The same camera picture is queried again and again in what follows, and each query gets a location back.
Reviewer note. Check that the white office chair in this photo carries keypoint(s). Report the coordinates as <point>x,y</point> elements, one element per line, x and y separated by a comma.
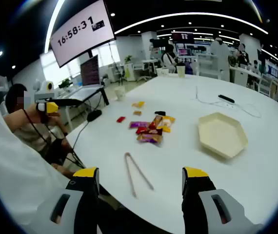
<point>207,65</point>

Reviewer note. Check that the black rounded object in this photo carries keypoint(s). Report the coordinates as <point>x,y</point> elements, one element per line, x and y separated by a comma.
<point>93,115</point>

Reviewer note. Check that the white mug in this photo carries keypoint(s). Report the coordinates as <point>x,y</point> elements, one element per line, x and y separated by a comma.
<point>162,72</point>

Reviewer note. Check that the long curved ceiling light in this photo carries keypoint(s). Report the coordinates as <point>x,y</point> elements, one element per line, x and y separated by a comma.
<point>52,24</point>
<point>190,14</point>

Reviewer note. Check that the pink food tongs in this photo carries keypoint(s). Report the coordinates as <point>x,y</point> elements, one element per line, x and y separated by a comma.
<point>130,175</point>

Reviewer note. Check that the cream hexagonal container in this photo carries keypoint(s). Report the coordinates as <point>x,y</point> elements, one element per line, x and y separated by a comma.
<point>222,134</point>

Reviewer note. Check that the small red food packet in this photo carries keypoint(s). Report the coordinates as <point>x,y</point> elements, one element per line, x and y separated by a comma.
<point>121,119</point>

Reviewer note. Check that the small orange food packet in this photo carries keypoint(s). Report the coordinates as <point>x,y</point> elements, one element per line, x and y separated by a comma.
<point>138,104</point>

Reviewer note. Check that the dark computer monitor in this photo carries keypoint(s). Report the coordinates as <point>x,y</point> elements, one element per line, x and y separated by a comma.
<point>90,70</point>

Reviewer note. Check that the black food packet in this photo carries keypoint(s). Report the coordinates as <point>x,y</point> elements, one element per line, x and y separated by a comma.
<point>160,112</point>

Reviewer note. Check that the yellow food packet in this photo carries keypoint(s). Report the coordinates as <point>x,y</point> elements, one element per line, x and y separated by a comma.
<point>167,123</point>

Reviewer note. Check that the large white display screen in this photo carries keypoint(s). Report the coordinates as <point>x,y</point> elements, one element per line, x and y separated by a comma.
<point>80,36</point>

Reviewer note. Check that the white side desk black legs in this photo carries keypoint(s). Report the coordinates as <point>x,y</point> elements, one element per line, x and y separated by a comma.
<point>85,92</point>

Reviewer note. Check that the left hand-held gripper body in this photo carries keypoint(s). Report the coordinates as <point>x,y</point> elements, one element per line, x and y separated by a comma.
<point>45,93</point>

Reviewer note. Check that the white paper cup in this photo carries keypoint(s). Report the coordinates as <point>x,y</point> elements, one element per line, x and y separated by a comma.
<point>120,93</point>

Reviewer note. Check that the person's head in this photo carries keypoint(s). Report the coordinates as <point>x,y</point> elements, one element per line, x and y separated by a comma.
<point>13,89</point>

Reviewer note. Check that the person's white shirt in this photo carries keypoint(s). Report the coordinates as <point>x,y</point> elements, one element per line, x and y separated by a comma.
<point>12,170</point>

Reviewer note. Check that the purple gold food packet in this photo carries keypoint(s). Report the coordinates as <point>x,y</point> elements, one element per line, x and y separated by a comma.
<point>149,139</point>
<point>137,124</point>

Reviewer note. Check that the black oblong device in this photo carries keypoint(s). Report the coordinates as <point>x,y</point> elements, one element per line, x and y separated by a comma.
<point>226,98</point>

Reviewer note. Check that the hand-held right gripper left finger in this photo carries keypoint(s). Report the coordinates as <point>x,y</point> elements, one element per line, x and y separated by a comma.
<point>85,195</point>

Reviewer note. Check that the tall drink cup dark lid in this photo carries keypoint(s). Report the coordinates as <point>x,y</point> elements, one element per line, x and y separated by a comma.
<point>181,70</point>

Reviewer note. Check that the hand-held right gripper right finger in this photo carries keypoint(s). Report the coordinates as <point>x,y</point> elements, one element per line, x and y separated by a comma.
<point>195,195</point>

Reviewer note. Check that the green potted plant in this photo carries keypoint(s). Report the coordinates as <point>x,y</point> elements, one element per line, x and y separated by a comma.
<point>128,58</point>
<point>65,84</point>

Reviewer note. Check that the brown orange food bar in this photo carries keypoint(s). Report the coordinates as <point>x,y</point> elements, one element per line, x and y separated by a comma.
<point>156,121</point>

